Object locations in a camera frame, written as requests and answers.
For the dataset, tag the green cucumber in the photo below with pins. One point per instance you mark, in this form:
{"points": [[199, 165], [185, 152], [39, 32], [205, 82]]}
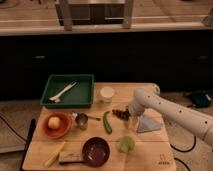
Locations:
{"points": [[106, 124]]}

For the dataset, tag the dark purple bowl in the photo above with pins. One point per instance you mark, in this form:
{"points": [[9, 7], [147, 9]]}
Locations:
{"points": [[95, 152]]}

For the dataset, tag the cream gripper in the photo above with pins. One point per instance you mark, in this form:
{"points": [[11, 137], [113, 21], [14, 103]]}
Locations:
{"points": [[132, 122]]}

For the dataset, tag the green plastic tray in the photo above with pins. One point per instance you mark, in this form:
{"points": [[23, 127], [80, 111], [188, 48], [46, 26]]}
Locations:
{"points": [[79, 96]]}

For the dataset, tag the metal measuring cup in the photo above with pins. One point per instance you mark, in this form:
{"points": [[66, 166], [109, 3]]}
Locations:
{"points": [[81, 120]]}

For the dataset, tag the blue folded cloth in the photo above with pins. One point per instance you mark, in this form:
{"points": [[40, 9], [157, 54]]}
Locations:
{"points": [[148, 124]]}

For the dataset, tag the brown scrub brush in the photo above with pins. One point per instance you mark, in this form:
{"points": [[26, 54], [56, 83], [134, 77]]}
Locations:
{"points": [[68, 157]]}

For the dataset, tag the yellow lemon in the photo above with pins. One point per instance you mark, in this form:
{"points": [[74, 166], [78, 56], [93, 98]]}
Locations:
{"points": [[54, 122]]}

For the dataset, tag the white shelf frame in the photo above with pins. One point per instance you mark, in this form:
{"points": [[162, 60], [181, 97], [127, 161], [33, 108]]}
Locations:
{"points": [[94, 12]]}

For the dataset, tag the green plastic cup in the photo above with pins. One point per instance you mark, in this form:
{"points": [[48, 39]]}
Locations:
{"points": [[126, 144]]}

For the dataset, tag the white plastic cup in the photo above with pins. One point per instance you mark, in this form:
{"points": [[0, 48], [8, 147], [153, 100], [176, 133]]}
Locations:
{"points": [[107, 94]]}

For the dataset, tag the black bag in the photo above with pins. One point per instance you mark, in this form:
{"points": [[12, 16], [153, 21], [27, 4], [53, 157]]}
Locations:
{"points": [[199, 99]]}

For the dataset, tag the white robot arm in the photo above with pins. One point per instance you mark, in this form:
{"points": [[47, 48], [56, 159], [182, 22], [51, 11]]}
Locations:
{"points": [[199, 124]]}

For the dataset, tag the orange bowl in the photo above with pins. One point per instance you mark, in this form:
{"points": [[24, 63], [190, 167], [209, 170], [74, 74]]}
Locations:
{"points": [[66, 123]]}

